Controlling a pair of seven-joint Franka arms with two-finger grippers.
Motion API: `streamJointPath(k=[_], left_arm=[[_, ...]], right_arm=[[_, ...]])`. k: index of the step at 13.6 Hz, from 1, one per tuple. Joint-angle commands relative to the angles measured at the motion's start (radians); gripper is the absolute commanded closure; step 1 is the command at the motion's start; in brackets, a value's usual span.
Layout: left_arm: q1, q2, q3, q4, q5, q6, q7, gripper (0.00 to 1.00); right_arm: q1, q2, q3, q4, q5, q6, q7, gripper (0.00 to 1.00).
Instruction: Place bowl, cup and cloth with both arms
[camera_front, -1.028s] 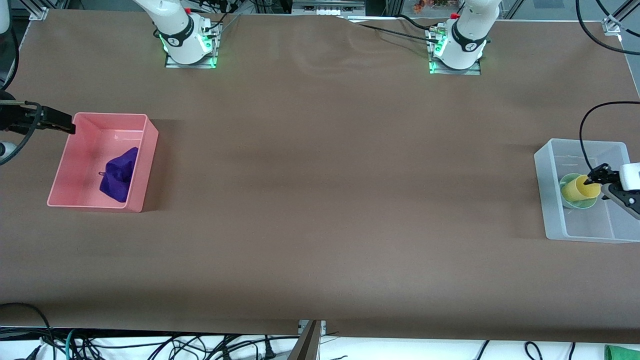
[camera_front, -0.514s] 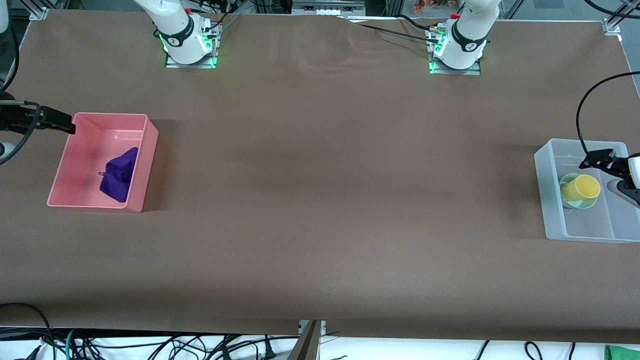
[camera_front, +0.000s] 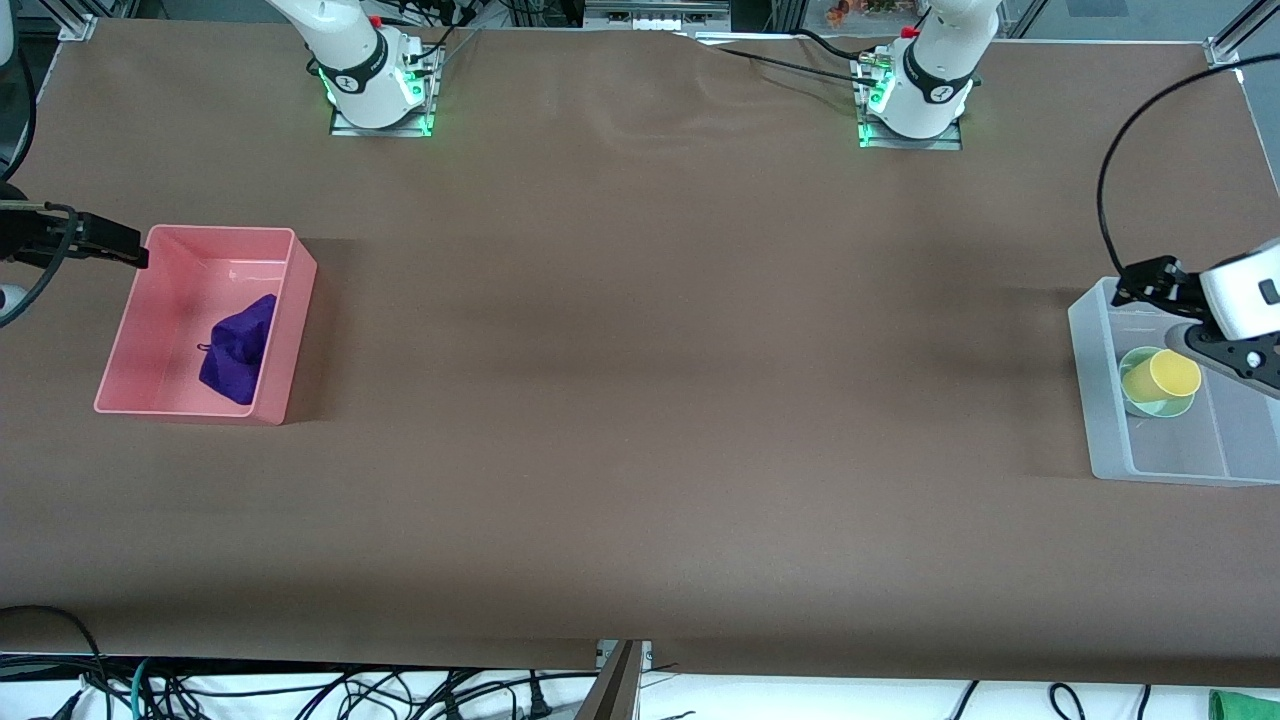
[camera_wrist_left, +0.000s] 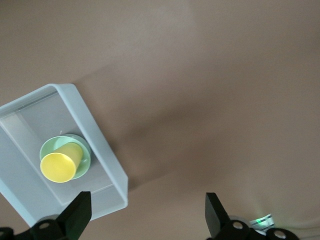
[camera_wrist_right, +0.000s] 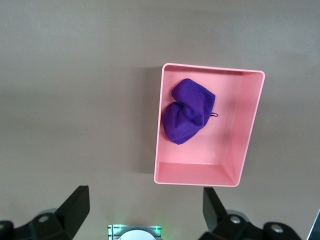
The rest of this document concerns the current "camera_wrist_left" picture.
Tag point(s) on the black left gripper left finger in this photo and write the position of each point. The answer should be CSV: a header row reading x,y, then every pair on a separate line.
x,y
72,225

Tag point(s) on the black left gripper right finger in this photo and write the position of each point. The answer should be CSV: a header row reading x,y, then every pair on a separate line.
x,y
222,227

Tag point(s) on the yellow plastic cup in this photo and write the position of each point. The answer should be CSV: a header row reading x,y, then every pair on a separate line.
x,y
58,167

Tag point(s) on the light green bowl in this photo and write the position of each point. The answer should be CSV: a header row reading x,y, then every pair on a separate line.
x,y
86,160

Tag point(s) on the translucent plastic bin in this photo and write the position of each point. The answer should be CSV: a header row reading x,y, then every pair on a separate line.
x,y
95,140

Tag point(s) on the brown table cover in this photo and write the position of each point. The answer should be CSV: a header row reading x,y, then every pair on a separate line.
x,y
200,75

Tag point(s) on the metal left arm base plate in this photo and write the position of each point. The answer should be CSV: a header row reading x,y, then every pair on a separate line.
x,y
262,220

